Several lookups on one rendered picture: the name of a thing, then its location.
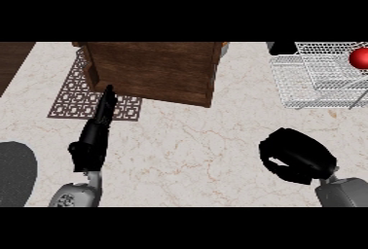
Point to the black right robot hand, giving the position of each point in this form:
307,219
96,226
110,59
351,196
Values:
297,155

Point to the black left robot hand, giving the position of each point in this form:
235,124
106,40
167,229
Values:
93,139

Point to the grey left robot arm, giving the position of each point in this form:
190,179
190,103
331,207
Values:
76,192

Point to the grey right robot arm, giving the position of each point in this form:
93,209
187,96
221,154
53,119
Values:
341,191

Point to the brown wooden tray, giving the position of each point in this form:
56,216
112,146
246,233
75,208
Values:
152,71

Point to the red tomato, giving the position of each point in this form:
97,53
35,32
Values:
359,58

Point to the brown patterned placemat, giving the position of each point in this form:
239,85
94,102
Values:
76,100

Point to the dark grey round object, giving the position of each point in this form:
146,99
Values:
16,175

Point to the dark brown wooden surface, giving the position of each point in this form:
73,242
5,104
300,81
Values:
11,61

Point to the black appliance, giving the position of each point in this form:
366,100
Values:
280,48

